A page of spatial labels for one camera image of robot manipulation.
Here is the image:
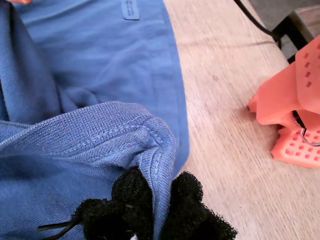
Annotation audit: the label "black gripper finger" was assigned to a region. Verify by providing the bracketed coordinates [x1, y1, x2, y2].
[72, 166, 155, 240]
[159, 171, 239, 240]

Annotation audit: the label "blue printed T-shirt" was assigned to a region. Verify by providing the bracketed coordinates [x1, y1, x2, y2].
[0, 0, 191, 240]

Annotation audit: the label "black zip tie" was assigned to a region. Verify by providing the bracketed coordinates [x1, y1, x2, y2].
[37, 219, 85, 239]

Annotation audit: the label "white red servo wires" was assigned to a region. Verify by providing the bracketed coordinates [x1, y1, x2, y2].
[293, 109, 320, 146]

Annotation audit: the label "thick black cable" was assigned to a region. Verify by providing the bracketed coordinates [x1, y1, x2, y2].
[233, 0, 276, 36]

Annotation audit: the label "wooden stool black frame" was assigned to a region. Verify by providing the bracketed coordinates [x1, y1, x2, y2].
[271, 6, 320, 64]

